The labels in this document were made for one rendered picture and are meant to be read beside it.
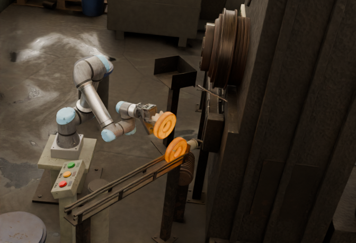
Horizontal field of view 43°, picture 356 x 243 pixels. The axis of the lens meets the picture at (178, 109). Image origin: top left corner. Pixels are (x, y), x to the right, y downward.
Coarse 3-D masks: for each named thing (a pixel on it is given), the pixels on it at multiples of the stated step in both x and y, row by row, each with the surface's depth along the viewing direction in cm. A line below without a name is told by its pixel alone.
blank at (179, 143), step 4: (176, 140) 243; (180, 140) 244; (184, 140) 248; (172, 144) 242; (176, 144) 242; (180, 144) 246; (184, 144) 249; (168, 148) 242; (172, 148) 241; (176, 148) 244; (180, 148) 250; (184, 148) 252; (168, 152) 242; (172, 152) 243; (176, 152) 251; (180, 152) 251; (184, 152) 254; (168, 156) 242; (172, 156) 244; (176, 156) 249; (168, 160) 244
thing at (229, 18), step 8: (224, 8) 257; (224, 16) 249; (232, 16) 251; (224, 24) 246; (232, 24) 247; (224, 32) 245; (232, 32) 245; (224, 40) 244; (232, 40) 244; (224, 48) 244; (224, 56) 245; (224, 64) 247; (216, 72) 249; (224, 72) 250; (216, 80) 254; (224, 80) 255
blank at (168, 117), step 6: (162, 114) 242; (168, 114) 242; (162, 120) 240; (168, 120) 244; (174, 120) 249; (156, 126) 240; (162, 126) 242; (168, 126) 249; (156, 132) 242; (162, 132) 245; (168, 132) 250; (162, 138) 248
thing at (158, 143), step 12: (156, 60) 336; (168, 60) 342; (180, 60) 343; (156, 72) 342; (168, 72) 348; (180, 72) 347; (192, 72) 324; (168, 84) 329; (180, 84) 324; (192, 84) 331; (168, 96) 343; (168, 108) 346; (156, 144) 366; (168, 144) 363
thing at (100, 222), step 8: (88, 184) 247; (96, 184) 246; (104, 184) 247; (88, 192) 244; (104, 192) 243; (96, 216) 250; (104, 216) 252; (96, 224) 253; (104, 224) 256; (96, 232) 257; (104, 232) 259; (96, 240) 260; (104, 240) 263
